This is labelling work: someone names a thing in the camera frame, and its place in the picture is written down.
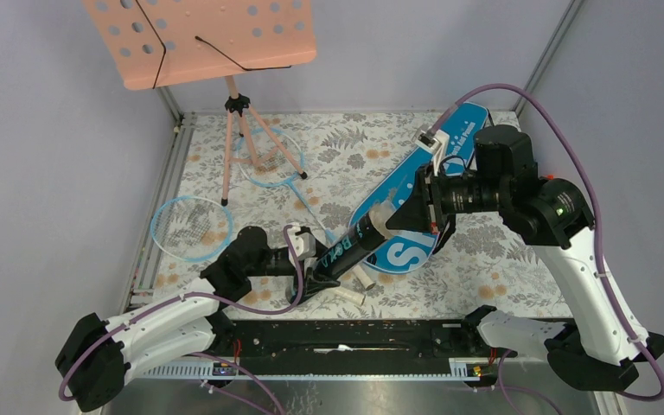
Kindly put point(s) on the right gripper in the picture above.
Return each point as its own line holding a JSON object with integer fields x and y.
{"x": 426, "y": 199}

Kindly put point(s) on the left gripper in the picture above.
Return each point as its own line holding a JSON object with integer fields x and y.
{"x": 312, "y": 282}

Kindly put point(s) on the blue racket cover bag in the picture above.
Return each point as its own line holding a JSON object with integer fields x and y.
{"x": 408, "y": 251}

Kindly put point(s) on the black shuttlecock tube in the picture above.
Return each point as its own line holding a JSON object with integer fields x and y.
{"x": 361, "y": 239}

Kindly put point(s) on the blue racket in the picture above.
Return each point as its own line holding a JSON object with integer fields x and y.
{"x": 195, "y": 229}
{"x": 274, "y": 170}

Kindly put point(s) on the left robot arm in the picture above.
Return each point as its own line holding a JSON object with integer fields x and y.
{"x": 101, "y": 356}

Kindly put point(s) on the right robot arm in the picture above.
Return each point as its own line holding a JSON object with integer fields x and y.
{"x": 599, "y": 349}

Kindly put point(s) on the pink music stand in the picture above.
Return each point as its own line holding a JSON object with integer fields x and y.
{"x": 165, "y": 43}

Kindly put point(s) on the black front rail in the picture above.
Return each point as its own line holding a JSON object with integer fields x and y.
{"x": 351, "y": 347}

